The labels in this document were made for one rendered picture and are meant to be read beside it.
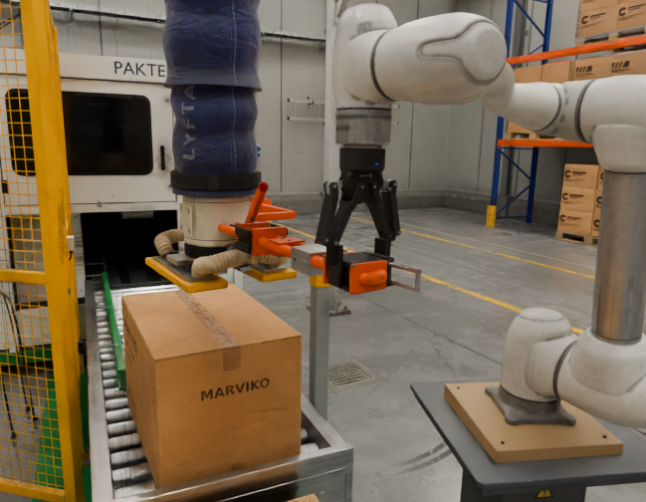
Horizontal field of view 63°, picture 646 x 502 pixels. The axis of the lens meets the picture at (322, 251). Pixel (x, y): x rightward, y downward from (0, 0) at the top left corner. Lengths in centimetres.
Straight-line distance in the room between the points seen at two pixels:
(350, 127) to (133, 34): 951
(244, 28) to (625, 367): 113
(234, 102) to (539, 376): 99
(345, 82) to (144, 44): 950
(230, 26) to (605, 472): 132
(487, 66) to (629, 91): 50
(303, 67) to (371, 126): 1039
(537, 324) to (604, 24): 807
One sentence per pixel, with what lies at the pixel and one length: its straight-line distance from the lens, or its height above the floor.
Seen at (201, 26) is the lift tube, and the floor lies 172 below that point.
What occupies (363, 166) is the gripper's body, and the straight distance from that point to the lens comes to 84.
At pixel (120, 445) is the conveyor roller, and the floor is 53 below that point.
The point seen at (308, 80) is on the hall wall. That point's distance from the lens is 1123.
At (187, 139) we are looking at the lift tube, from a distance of 131.
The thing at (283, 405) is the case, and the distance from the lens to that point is 154.
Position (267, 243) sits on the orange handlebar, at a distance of 109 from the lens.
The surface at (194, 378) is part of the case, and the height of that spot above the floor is 88.
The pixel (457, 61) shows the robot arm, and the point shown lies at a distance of 70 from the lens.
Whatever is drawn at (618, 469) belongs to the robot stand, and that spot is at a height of 75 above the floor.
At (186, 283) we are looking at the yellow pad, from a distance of 124.
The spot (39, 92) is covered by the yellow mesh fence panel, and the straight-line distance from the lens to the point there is 197.
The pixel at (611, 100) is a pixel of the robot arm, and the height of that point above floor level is 156.
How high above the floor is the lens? 147
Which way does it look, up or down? 12 degrees down
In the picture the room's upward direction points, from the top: 1 degrees clockwise
